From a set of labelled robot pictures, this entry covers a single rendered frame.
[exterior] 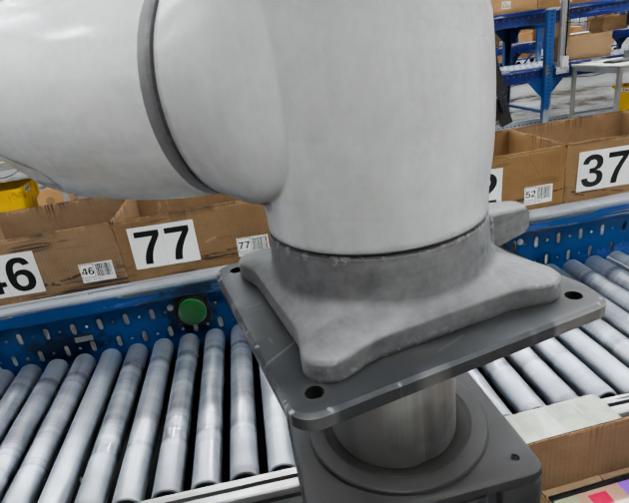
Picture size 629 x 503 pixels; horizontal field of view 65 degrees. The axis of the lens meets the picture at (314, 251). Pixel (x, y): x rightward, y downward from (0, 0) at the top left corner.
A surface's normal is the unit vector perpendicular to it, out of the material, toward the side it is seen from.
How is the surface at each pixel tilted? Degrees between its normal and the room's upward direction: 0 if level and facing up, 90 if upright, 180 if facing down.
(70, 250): 90
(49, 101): 87
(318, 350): 12
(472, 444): 0
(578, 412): 0
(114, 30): 58
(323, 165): 94
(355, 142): 91
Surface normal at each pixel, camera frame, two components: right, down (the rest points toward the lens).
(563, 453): 0.20, 0.35
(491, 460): -0.13, -0.91
